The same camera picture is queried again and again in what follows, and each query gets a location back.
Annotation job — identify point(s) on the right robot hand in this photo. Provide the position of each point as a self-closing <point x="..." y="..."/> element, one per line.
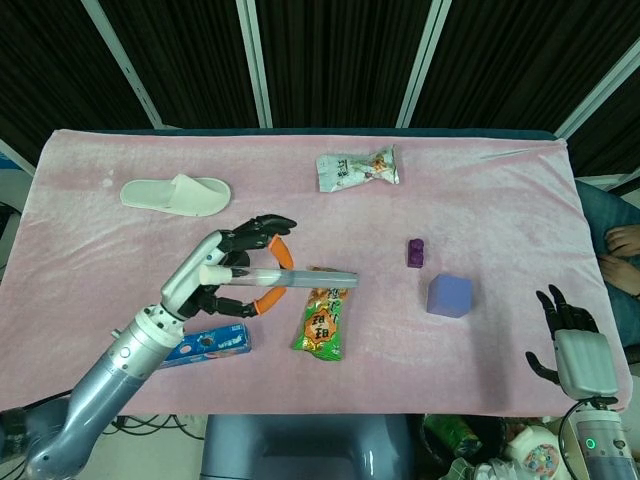
<point x="584" y="361"/>

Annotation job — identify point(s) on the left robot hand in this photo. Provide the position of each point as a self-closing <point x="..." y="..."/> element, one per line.
<point x="195" y="267"/>

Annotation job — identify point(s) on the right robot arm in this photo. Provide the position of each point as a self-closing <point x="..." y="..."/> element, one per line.
<point x="600" y="450"/>

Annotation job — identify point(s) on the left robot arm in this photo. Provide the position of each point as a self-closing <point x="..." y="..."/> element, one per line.
<point x="105" y="385"/>

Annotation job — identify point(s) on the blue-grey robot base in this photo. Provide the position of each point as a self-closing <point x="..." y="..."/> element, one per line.
<point x="310" y="450"/>

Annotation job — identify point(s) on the bystander bare hand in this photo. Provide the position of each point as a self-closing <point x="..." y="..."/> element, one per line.
<point x="625" y="240"/>
<point x="620" y="272"/>

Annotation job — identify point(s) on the white slipper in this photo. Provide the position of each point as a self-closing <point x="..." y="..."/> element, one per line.
<point x="160" y="195"/>

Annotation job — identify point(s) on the blue cookie box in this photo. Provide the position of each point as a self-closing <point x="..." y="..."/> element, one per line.
<point x="225" y="344"/>

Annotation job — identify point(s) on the white toy with sprinkles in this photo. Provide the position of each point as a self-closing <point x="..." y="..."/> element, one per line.
<point x="535" y="450"/>

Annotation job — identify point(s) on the orange green snack packet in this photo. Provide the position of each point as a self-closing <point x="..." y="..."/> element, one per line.
<point x="322" y="320"/>

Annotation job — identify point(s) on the lavender cube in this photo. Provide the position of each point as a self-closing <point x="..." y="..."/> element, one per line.
<point x="449" y="296"/>

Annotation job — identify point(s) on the green bag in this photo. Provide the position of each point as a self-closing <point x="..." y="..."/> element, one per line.
<point x="450" y="432"/>

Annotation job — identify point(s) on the bystander blue jeans leg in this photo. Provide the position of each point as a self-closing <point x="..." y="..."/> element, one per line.
<point x="600" y="210"/>

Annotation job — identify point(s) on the pink plush table cloth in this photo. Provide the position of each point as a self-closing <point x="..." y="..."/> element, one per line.
<point x="350" y="225"/>

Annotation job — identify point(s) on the silver snack packet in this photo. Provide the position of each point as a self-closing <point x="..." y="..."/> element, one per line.
<point x="357" y="167"/>

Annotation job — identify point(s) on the small purple toy block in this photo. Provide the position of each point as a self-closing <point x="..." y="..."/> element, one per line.
<point x="416" y="254"/>

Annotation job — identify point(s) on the white partition post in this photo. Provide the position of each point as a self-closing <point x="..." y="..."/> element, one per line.
<point x="17" y="159"/>
<point x="423" y="62"/>
<point x="255" y="62"/>
<point x="123" y="62"/>
<point x="602" y="87"/>

